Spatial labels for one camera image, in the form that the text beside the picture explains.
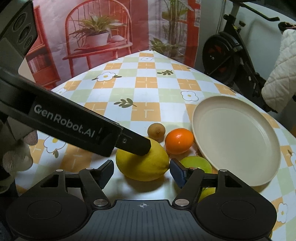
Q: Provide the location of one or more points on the green apple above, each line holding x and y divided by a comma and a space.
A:
197, 162

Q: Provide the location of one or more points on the checkered floral tablecloth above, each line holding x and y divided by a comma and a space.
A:
145, 88

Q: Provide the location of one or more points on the gloved left hand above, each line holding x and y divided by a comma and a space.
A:
15, 152

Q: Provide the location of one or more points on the small brown kiwi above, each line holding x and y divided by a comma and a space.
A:
156, 131

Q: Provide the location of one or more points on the large yellow lemon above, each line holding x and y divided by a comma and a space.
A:
145, 168

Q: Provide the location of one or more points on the bright orange mandarin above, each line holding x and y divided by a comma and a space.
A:
178, 141

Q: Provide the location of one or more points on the beige round plate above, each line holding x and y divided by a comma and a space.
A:
233, 135

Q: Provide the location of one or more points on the black exercise bike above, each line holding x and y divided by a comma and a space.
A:
226, 59

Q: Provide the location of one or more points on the white quilted jacket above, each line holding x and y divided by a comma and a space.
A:
280, 85

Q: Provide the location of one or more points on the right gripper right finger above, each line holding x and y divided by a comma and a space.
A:
189, 181

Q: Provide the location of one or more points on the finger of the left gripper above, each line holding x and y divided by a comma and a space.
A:
133, 142

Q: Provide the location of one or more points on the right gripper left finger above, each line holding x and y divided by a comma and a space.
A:
93, 182

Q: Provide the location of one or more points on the red printed backdrop cloth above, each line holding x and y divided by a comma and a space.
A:
75, 36

